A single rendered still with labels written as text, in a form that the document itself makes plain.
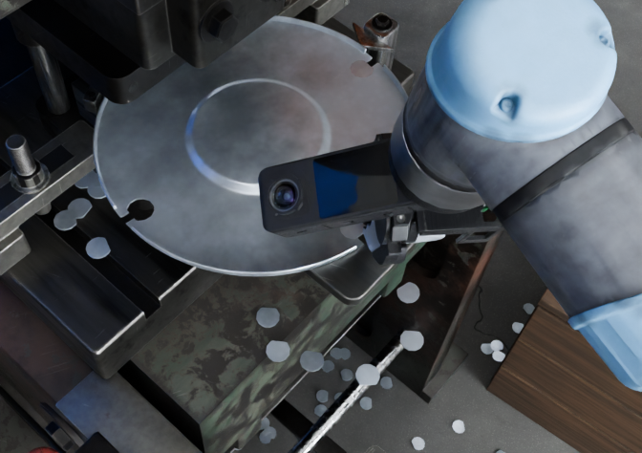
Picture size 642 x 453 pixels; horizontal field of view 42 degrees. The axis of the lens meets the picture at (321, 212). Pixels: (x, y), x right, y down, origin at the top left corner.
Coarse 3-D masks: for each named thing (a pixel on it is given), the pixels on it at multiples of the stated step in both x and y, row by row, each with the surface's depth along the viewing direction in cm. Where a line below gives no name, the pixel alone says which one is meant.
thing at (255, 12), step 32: (64, 0) 66; (96, 0) 62; (192, 0) 58; (224, 0) 60; (256, 0) 64; (96, 32) 66; (128, 32) 62; (160, 32) 62; (192, 32) 61; (224, 32) 61; (160, 64) 65; (192, 64) 64
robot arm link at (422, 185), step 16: (400, 112) 47; (400, 128) 46; (400, 144) 46; (400, 160) 47; (400, 176) 48; (416, 176) 46; (416, 192) 48; (432, 192) 46; (448, 192) 45; (464, 192) 45; (448, 208) 48; (464, 208) 48
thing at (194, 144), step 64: (256, 64) 80; (320, 64) 80; (384, 64) 80; (128, 128) 75; (192, 128) 74; (256, 128) 75; (320, 128) 75; (384, 128) 76; (128, 192) 71; (192, 192) 71; (256, 192) 72; (192, 256) 68; (256, 256) 68; (320, 256) 69
